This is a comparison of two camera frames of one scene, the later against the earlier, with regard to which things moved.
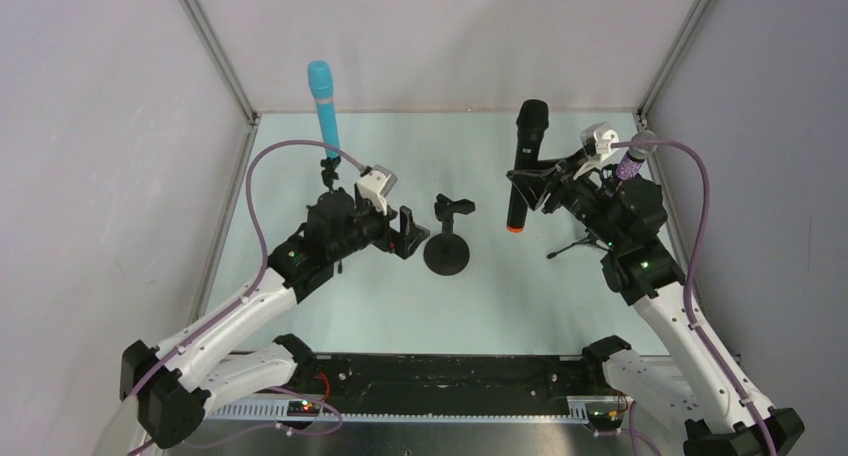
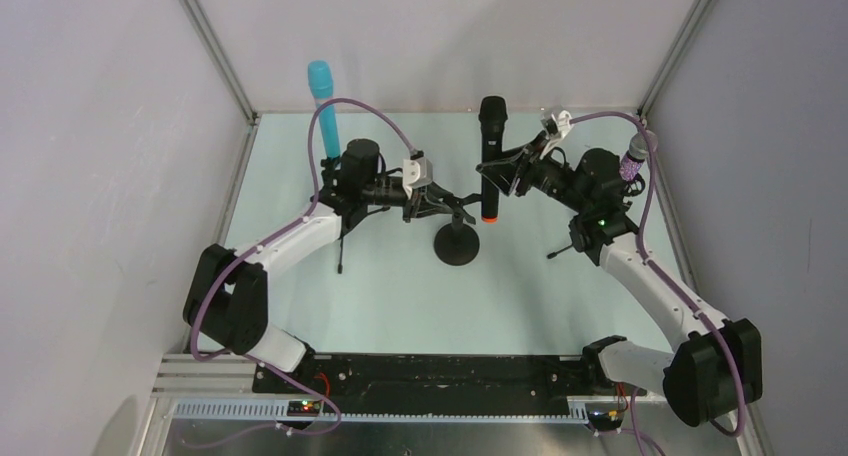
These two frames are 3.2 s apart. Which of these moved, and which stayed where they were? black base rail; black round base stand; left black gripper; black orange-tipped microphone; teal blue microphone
Moved: black round base stand; left black gripper; black orange-tipped microphone
Stayed: teal blue microphone; black base rail
